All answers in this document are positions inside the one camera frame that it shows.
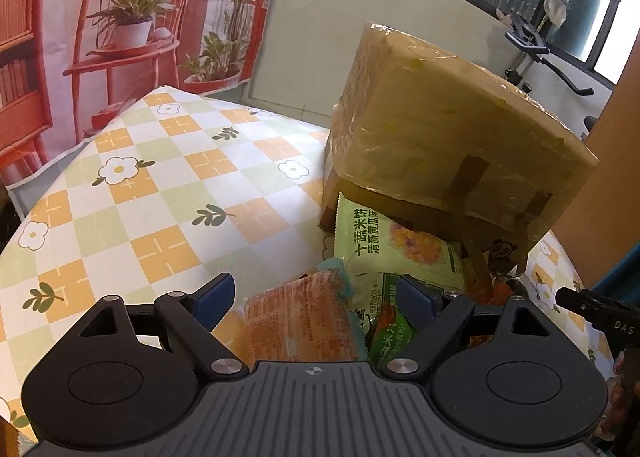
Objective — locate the blue curtain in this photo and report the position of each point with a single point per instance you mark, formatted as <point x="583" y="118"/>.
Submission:
<point x="625" y="272"/>

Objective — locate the printed wall backdrop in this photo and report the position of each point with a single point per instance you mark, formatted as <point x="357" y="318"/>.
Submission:
<point x="50" y="37"/>

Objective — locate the light green rice cracker packet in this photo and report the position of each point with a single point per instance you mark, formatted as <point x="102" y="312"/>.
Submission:
<point x="380" y="242"/>

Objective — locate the orange snack bar packet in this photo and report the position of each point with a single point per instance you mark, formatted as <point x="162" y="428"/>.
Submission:
<point x="295" y="322"/>

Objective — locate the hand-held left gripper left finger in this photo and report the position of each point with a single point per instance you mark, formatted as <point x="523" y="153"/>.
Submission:
<point x="216" y="299"/>

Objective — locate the plastic-wrapped cardboard box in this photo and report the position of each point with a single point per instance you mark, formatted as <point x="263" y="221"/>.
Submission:
<point x="450" y="127"/>

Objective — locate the dark green banded snack packet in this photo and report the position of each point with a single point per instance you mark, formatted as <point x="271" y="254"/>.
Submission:
<point x="389" y="337"/>

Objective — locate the person's right hand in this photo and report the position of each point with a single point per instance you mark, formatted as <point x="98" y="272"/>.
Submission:
<point x="627" y="397"/>

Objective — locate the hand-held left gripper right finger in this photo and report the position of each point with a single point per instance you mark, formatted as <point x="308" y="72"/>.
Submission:
<point x="412" y="298"/>

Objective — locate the brown wooden panel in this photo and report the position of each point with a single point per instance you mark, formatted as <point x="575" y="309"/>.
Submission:
<point x="610" y="187"/>

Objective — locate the black exercise bike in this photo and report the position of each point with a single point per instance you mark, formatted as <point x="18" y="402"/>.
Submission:
<point x="530" y="44"/>

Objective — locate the checked floral tablecloth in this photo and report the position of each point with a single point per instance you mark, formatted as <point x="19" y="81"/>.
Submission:
<point x="150" y="217"/>

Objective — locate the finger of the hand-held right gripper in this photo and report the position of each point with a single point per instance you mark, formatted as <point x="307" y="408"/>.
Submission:
<point x="580" y="304"/>

